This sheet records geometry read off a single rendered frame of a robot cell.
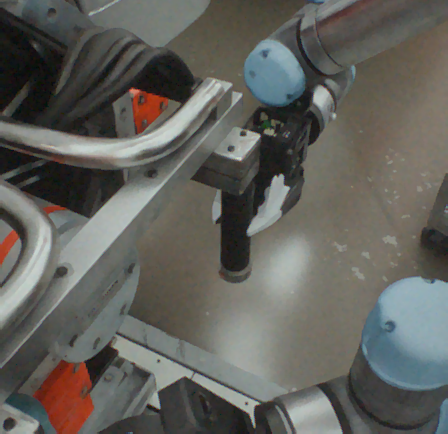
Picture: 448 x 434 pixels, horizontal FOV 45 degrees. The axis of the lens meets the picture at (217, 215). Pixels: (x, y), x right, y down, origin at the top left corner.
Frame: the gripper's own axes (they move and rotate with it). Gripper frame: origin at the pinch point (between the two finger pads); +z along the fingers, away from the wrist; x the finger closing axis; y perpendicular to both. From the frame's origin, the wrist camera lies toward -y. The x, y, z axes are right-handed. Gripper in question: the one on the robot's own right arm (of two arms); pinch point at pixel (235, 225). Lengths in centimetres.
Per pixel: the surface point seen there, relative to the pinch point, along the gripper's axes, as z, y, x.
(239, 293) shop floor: -49, -83, -20
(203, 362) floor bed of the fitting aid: -20, -75, -17
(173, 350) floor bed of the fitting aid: -20, -75, -25
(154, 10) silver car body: -43, 1, -37
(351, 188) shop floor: -108, -83, -4
